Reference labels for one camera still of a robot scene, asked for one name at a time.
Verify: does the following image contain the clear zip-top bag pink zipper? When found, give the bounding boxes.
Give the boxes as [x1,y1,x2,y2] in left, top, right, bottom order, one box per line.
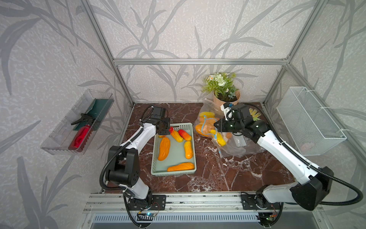
[194,98,223,130]

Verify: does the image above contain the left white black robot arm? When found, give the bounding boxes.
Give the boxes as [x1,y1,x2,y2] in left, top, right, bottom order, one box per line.
[99,117,170,200]

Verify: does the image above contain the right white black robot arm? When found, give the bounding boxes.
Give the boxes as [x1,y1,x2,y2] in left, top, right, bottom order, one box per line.
[214,119,364,211]

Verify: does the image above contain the yellow orange mango small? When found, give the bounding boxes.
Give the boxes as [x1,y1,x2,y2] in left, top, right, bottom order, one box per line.
[171,130,184,143]

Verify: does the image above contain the large orange mango left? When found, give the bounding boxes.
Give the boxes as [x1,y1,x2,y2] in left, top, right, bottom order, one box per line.
[158,137,171,161]

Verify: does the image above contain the stack of clear zip bags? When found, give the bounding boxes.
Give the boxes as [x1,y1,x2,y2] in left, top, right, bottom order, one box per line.
[219,132,265,158]

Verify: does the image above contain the red orange mango right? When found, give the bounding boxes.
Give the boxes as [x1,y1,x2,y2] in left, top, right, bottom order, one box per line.
[178,129,192,141]

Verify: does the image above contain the long orange mango front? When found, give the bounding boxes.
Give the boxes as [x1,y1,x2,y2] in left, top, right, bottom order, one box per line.
[167,162,195,172]

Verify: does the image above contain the yellow green garden gloves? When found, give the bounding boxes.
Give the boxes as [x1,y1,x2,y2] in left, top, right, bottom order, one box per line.
[249,108,262,121]

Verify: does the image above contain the green perforated plastic basket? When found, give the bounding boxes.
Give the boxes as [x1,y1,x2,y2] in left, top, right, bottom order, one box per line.
[151,123,197,177]

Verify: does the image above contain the potted artificial plant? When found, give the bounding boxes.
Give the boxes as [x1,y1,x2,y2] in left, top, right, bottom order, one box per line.
[202,72,240,109]

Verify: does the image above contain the dark green cloth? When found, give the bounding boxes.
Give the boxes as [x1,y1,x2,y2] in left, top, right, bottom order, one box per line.
[74,99,114,131]

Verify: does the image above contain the black pruning shears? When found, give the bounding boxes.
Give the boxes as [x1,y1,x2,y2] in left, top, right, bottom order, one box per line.
[71,113,95,126]

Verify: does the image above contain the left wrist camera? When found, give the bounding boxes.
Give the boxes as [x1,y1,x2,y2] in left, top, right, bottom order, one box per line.
[140,106,167,121]

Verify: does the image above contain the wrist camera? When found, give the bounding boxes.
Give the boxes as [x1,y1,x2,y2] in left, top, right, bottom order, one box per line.
[140,106,167,121]
[220,102,253,121]

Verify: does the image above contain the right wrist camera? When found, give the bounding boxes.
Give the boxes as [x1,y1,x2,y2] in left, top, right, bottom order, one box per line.
[220,102,253,121]

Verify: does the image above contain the white wire mesh basket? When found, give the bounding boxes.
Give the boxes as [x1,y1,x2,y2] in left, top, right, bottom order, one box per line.
[277,86,347,156]

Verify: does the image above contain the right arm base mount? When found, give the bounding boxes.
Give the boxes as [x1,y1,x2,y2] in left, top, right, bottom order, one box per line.
[240,192,281,210]

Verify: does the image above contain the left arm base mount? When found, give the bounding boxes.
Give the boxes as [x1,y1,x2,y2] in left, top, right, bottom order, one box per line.
[127,194,166,210]

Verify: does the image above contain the red handled brush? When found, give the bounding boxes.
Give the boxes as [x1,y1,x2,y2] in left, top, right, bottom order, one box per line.
[68,124,91,153]

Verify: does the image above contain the clear plastic wall tray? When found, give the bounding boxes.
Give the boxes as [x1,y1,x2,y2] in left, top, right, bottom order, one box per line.
[41,89,114,156]

